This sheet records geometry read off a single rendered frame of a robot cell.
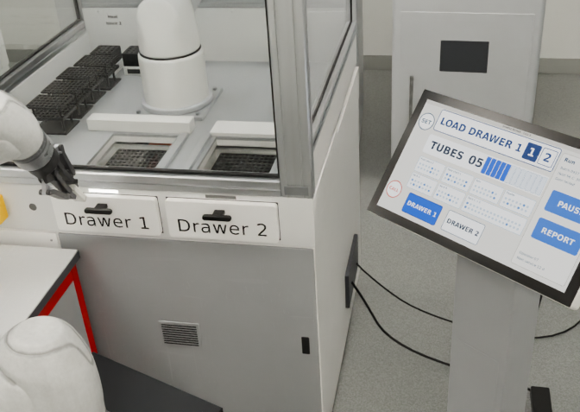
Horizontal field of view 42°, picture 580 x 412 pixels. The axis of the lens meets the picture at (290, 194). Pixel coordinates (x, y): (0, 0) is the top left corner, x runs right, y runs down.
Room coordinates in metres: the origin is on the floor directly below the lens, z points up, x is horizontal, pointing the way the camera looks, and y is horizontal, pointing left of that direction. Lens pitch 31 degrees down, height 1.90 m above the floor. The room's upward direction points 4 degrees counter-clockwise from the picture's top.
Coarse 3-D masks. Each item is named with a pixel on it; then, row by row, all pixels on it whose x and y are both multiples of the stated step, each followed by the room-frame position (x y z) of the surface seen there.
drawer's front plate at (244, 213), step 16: (176, 208) 1.66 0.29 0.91; (192, 208) 1.65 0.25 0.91; (208, 208) 1.64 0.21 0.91; (224, 208) 1.63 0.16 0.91; (240, 208) 1.62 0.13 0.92; (256, 208) 1.61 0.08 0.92; (272, 208) 1.60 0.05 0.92; (176, 224) 1.66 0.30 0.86; (192, 224) 1.65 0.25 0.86; (208, 224) 1.64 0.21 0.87; (224, 224) 1.63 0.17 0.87; (240, 224) 1.62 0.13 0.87; (256, 224) 1.61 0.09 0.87; (272, 224) 1.60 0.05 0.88; (240, 240) 1.62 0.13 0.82; (256, 240) 1.61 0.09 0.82; (272, 240) 1.60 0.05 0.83
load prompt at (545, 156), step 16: (448, 112) 1.55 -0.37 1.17; (448, 128) 1.53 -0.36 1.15; (464, 128) 1.50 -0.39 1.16; (480, 128) 1.48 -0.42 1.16; (496, 128) 1.46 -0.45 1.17; (480, 144) 1.45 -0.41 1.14; (496, 144) 1.43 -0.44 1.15; (512, 144) 1.41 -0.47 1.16; (528, 144) 1.39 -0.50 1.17; (544, 144) 1.37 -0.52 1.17; (528, 160) 1.36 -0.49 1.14; (544, 160) 1.35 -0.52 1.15
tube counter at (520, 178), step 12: (480, 156) 1.43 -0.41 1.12; (492, 156) 1.42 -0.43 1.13; (468, 168) 1.43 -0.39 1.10; (480, 168) 1.41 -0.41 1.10; (492, 168) 1.40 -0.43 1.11; (504, 168) 1.38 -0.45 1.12; (516, 168) 1.37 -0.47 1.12; (504, 180) 1.36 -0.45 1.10; (516, 180) 1.35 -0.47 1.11; (528, 180) 1.33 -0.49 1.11; (540, 180) 1.32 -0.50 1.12; (528, 192) 1.32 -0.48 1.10; (540, 192) 1.30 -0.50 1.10
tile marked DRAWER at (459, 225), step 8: (448, 216) 1.38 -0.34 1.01; (456, 216) 1.37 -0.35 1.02; (464, 216) 1.36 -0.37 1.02; (448, 224) 1.36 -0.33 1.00; (456, 224) 1.35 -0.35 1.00; (464, 224) 1.34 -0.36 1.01; (472, 224) 1.33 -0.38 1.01; (480, 224) 1.32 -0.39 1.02; (448, 232) 1.35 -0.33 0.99; (456, 232) 1.34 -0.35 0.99; (464, 232) 1.33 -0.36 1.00; (472, 232) 1.32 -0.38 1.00; (480, 232) 1.31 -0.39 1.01; (464, 240) 1.32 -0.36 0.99; (472, 240) 1.31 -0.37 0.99
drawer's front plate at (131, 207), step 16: (64, 208) 1.73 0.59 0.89; (80, 208) 1.72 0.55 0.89; (112, 208) 1.70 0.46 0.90; (128, 208) 1.69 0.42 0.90; (144, 208) 1.68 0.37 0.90; (64, 224) 1.73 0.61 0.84; (96, 224) 1.71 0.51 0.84; (112, 224) 1.70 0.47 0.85; (128, 224) 1.69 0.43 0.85; (160, 224) 1.68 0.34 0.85
